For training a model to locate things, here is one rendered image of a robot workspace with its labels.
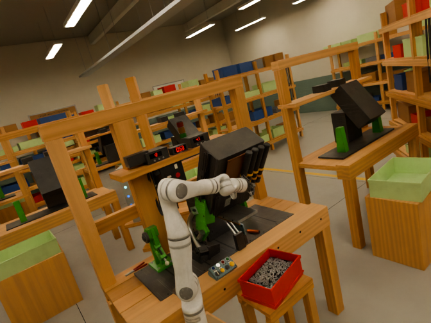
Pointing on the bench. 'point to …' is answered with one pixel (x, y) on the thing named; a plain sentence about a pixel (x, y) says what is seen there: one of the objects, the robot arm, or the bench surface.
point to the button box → (220, 269)
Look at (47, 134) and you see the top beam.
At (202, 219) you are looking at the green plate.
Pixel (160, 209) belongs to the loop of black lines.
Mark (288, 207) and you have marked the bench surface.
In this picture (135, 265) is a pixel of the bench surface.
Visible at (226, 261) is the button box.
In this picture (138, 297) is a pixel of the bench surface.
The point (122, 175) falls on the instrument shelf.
